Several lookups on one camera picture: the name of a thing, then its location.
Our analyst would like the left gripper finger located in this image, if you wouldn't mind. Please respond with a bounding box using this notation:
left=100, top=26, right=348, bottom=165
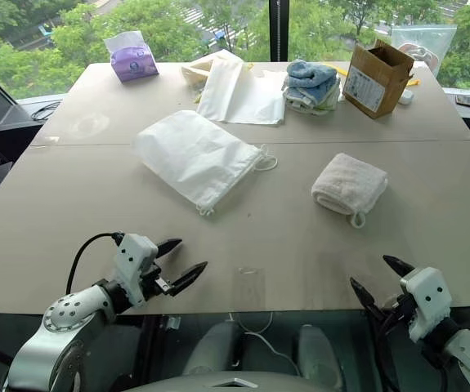
left=155, top=238, right=184, bottom=259
left=168, top=261, right=209, bottom=297

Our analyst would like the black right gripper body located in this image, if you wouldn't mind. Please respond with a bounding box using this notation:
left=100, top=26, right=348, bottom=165
left=367, top=293, right=420, bottom=334

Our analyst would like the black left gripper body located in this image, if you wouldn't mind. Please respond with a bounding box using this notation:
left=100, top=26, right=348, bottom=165
left=138, top=261, right=181, bottom=302

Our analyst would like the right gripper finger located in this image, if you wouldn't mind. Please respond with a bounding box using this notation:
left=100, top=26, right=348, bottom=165
left=349, top=277, right=383, bottom=319
left=383, top=255, right=418, bottom=281

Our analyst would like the white drawstring bag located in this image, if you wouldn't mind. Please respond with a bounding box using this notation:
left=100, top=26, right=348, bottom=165
left=132, top=109, right=280, bottom=216

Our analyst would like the pale green folded towel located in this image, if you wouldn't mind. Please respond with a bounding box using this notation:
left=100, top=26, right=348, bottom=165
left=295, top=100, right=341, bottom=118

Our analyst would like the blue folded towel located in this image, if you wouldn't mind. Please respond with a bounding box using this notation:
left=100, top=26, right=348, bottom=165
left=285, top=59, right=340, bottom=89

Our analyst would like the clear zip plastic bag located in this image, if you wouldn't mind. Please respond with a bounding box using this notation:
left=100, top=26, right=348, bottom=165
left=390, top=23, right=459, bottom=78

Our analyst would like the grey robot torso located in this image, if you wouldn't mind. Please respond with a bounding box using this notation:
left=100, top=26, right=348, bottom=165
left=122, top=371, right=338, bottom=392

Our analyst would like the flat white bags stack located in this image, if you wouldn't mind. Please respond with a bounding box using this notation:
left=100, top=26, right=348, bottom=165
left=196, top=56, right=287, bottom=127

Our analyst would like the open cardboard box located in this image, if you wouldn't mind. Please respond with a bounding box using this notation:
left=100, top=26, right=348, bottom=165
left=342, top=38, right=416, bottom=120

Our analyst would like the purple tissue pack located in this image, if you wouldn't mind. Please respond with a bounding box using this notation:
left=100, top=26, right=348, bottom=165
left=103, top=32, right=160, bottom=84

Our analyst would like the black window mullion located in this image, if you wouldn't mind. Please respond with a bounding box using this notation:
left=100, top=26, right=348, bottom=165
left=267, top=0, right=289, bottom=62

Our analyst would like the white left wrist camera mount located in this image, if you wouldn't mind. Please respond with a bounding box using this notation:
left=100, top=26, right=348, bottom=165
left=113, top=233, right=159, bottom=306

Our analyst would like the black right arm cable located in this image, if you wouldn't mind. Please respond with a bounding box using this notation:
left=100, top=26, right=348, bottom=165
left=375, top=314, right=450, bottom=392

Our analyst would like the white cable under table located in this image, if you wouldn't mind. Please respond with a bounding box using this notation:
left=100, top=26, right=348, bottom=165
left=228, top=312, right=301, bottom=376

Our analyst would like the thin black cable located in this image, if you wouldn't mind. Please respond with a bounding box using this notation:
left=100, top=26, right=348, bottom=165
left=29, top=100, right=62, bottom=122

